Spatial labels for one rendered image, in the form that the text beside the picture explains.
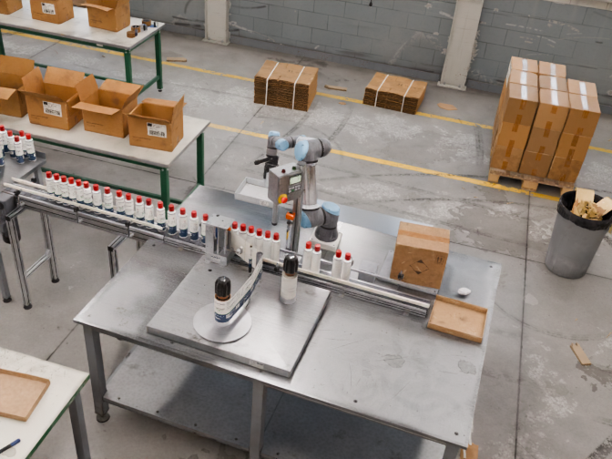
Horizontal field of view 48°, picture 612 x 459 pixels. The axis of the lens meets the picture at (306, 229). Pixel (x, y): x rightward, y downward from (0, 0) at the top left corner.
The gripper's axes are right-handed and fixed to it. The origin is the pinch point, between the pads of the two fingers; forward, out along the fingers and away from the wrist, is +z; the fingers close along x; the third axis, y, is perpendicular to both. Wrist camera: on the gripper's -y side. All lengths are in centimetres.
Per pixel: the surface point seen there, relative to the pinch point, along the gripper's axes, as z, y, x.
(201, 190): 14.7, -44.4, 3.9
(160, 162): 9, -89, 37
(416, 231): 0, 104, -43
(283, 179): -24, 28, -77
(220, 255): 28, -3, -74
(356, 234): 20, 67, -10
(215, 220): 8, -8, -75
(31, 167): 16, -161, -16
